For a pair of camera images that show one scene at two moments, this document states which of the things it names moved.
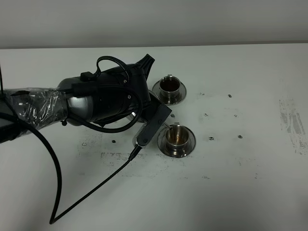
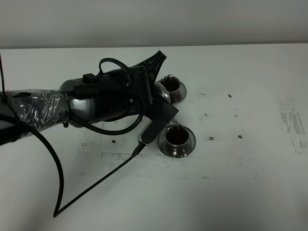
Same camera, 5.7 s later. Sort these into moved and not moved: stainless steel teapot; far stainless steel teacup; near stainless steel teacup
Moved: stainless steel teapot
Not moved: far stainless steel teacup; near stainless steel teacup
